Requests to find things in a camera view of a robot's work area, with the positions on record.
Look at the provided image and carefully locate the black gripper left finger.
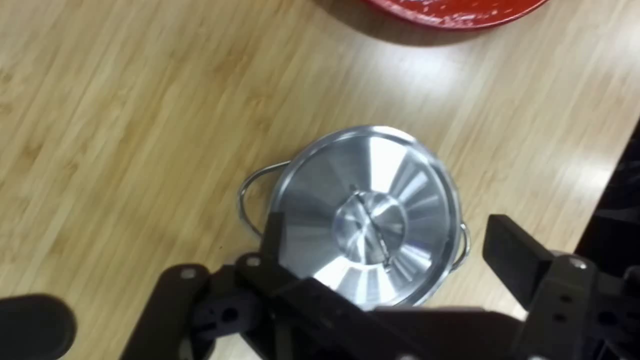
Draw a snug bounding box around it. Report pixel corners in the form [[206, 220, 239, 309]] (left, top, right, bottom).
[[118, 212, 375, 360]]

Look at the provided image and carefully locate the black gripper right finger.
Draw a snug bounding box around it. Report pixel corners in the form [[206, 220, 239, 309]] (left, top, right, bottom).
[[482, 212, 640, 360]]

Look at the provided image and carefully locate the red plate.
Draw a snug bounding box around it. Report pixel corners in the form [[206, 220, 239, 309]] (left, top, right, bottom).
[[362, 0, 552, 33]]

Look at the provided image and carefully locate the silver pot with handles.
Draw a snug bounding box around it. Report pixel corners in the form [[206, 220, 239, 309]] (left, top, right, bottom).
[[235, 124, 471, 312]]

